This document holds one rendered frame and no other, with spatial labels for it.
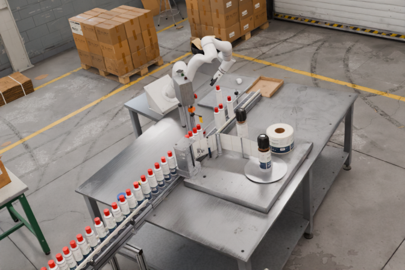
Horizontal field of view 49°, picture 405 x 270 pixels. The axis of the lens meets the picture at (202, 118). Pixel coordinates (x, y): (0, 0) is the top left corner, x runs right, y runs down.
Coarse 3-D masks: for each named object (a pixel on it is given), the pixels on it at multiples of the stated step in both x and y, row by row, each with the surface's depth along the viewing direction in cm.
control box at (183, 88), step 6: (174, 78) 331; (180, 78) 329; (174, 84) 335; (180, 84) 321; (186, 84) 323; (180, 90) 324; (186, 90) 325; (192, 90) 328; (180, 96) 328; (186, 96) 328; (192, 96) 330; (180, 102) 335; (186, 102) 330; (192, 102) 332
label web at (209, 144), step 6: (204, 138) 332; (210, 138) 335; (222, 138) 336; (228, 138) 333; (234, 138) 330; (192, 144) 329; (198, 144) 332; (204, 144) 334; (210, 144) 337; (222, 144) 340; (228, 144) 336; (234, 144) 333; (240, 144) 330; (204, 150) 337; (210, 150) 338; (234, 150) 337; (240, 150) 333
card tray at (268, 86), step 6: (258, 78) 444; (264, 78) 445; (270, 78) 441; (276, 78) 437; (258, 84) 439; (264, 84) 437; (270, 84) 436; (276, 84) 434; (246, 90) 429; (252, 90) 430; (264, 90) 427; (270, 90) 425; (276, 90) 424; (270, 96) 415
